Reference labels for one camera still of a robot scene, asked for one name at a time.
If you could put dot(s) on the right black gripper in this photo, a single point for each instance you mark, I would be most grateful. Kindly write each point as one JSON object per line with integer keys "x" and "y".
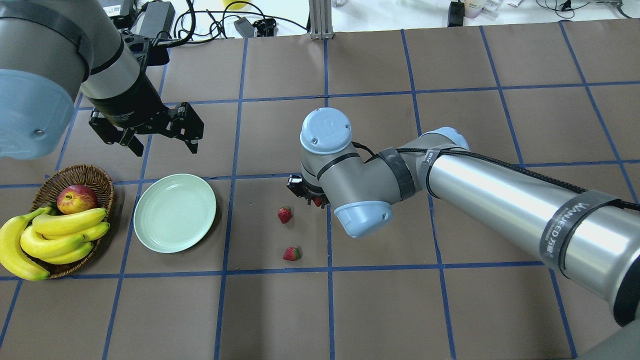
{"x": 296, "y": 184}

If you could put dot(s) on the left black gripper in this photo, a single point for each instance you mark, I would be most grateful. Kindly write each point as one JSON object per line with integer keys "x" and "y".
{"x": 128, "y": 101}

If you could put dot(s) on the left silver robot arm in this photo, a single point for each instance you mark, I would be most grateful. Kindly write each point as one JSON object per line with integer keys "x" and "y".
{"x": 52, "y": 50}

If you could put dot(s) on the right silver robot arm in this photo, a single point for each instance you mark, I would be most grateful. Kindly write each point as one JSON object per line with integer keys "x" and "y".
{"x": 590, "y": 237}

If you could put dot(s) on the light green plate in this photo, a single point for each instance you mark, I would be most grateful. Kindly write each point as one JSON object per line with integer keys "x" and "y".
{"x": 174, "y": 213}

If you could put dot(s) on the red apple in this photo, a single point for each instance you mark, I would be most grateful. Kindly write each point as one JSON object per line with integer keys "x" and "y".
{"x": 75, "y": 199}

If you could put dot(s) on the black power adapter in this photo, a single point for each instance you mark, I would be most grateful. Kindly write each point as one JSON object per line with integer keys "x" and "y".
{"x": 156, "y": 19}

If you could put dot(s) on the yellow banana bunch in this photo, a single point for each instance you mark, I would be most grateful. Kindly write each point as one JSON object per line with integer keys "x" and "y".
{"x": 31, "y": 240}

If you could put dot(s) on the aluminium frame post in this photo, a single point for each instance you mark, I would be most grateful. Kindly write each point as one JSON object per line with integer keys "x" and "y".
{"x": 320, "y": 16}

